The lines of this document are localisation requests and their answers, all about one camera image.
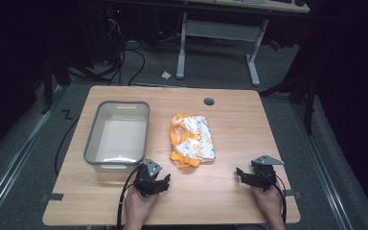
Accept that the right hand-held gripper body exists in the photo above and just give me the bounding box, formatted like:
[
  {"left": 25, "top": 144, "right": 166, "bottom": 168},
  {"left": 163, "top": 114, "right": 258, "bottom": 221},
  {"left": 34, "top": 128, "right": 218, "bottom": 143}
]
[{"left": 249, "top": 154, "right": 286, "bottom": 193}]

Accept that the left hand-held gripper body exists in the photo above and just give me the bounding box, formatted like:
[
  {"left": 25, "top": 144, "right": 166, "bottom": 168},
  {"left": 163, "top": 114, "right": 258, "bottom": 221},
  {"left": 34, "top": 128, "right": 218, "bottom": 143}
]
[{"left": 133, "top": 156, "right": 164, "bottom": 197}]

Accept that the orange and white patterned garment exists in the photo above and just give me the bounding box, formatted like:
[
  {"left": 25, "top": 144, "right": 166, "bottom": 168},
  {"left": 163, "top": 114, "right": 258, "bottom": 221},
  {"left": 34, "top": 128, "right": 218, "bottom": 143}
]
[{"left": 169, "top": 113, "right": 218, "bottom": 170}]

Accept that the white plastic bin grey rim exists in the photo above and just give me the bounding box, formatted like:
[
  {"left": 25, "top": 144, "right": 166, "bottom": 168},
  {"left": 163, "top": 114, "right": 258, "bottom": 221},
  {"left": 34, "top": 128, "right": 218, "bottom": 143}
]
[{"left": 82, "top": 100, "right": 151, "bottom": 183}]

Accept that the black metal stand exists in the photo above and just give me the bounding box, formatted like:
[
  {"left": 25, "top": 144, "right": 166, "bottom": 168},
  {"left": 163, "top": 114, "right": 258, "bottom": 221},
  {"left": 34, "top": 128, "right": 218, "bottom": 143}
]
[
  {"left": 258, "top": 60, "right": 319, "bottom": 136},
  {"left": 39, "top": 56, "right": 73, "bottom": 115}
]

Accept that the wooden desk with white legs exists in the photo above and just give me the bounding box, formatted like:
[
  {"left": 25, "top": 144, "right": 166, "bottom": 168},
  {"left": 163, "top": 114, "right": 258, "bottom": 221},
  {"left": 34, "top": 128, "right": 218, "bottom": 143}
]
[{"left": 174, "top": 0, "right": 311, "bottom": 87}]

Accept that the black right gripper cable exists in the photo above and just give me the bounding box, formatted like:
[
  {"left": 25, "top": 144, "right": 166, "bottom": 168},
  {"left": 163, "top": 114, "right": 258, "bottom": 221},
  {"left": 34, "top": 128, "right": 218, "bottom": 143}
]
[{"left": 272, "top": 174, "right": 288, "bottom": 224}]

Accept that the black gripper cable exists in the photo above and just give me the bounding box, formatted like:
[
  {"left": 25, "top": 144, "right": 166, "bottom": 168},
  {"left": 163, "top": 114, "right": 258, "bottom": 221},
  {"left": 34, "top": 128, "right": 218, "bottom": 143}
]
[
  {"left": 116, "top": 163, "right": 144, "bottom": 230},
  {"left": 272, "top": 174, "right": 288, "bottom": 224}
]

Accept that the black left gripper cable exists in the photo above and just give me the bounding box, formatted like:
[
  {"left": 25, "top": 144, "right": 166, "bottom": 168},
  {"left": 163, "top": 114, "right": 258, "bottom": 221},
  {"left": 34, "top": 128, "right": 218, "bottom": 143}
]
[{"left": 116, "top": 163, "right": 144, "bottom": 230}]

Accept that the metal floor rail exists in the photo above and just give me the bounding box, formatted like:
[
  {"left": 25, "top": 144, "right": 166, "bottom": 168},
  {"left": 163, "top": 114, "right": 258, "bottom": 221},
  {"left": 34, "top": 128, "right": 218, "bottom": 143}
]
[
  {"left": 290, "top": 101, "right": 357, "bottom": 230},
  {"left": 0, "top": 84, "right": 68, "bottom": 226}
]

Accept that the thin black floor cable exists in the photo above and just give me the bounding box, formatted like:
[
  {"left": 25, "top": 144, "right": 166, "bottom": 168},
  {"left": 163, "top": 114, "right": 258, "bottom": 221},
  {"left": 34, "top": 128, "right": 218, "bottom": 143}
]
[{"left": 54, "top": 116, "right": 81, "bottom": 177}]

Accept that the black floor cables bundle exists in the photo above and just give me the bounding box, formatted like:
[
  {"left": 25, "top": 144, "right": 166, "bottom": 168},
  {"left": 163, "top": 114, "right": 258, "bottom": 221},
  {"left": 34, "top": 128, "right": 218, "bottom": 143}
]
[{"left": 102, "top": 12, "right": 147, "bottom": 87}]

